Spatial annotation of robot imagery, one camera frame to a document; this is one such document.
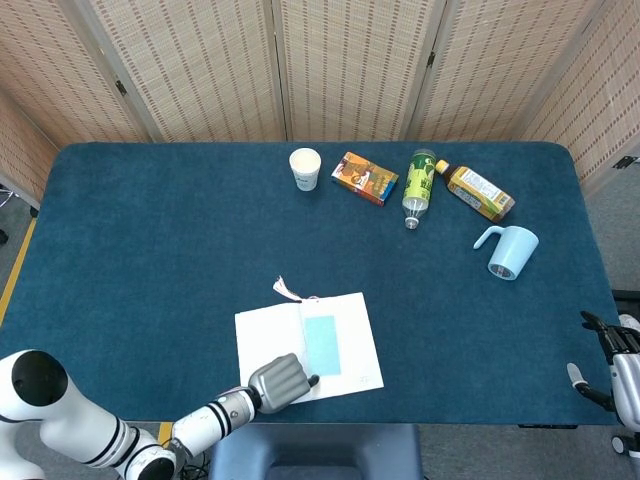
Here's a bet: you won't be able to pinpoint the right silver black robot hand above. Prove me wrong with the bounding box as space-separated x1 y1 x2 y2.
566 310 640 429

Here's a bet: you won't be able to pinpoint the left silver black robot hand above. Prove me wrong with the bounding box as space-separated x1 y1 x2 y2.
247 352 320 415

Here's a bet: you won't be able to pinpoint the white lined notebook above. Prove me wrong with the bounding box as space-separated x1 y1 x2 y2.
234 292 385 406

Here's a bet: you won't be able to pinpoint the light blue tasselled bookmark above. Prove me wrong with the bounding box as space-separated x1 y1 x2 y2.
272 275 345 389

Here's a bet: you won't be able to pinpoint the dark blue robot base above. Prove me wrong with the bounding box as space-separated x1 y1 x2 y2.
208 423 424 480

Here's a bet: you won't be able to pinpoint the light blue plastic mug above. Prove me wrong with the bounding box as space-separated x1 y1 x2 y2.
473 225 540 282

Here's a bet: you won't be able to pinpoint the white paper cup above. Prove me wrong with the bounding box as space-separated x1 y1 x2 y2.
288 147 322 192

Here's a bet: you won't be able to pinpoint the orange cardboard snack box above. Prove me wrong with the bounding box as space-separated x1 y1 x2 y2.
330 151 400 207

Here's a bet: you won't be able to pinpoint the dark blue table cloth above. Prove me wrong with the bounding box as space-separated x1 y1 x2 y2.
0 141 619 426

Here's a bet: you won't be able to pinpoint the clear green-label plastic bottle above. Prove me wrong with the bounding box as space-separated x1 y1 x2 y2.
402 148 435 231

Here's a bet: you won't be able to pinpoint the yellow-label tea bottle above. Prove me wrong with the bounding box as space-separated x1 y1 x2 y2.
434 159 516 224

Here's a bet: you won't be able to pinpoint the woven bamboo folding screen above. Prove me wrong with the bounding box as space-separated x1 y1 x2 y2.
0 0 640 211

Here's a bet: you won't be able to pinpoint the black floor cables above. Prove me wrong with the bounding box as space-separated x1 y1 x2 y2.
174 449 214 480

